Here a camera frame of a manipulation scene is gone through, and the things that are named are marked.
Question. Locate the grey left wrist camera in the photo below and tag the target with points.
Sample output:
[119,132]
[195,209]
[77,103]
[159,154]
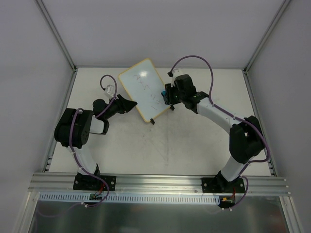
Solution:
[110,91]

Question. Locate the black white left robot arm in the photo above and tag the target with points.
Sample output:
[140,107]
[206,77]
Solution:
[73,130]

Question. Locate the aluminium mounting rail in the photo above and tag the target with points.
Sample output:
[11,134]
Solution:
[159,184]

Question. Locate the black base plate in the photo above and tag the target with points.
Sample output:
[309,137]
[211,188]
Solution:
[210,185]
[88,183]

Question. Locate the white slotted cable duct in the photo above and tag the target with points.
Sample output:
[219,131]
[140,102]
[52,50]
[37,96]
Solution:
[130,198]

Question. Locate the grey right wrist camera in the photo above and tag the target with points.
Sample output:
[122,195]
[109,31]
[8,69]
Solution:
[175,73]

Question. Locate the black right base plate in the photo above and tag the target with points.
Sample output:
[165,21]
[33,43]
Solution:
[210,185]

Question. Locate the yellow framed whiteboard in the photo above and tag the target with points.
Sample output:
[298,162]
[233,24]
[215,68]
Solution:
[144,85]

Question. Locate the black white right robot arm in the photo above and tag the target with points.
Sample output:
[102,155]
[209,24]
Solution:
[245,135]

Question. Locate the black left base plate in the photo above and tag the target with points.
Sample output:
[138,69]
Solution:
[88,183]

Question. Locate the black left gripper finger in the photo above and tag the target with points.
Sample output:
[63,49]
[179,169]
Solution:
[127,108]
[126,103]

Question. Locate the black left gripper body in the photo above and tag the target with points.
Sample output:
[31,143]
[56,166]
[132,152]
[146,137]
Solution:
[121,105]

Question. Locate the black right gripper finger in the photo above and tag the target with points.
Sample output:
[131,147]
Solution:
[168,89]
[171,102]

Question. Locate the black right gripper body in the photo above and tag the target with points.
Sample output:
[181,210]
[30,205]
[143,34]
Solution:
[170,94]

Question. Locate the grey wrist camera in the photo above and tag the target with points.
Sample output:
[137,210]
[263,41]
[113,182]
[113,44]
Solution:
[110,91]
[175,73]

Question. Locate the blue black whiteboard eraser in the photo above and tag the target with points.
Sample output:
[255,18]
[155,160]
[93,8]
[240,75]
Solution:
[165,97]

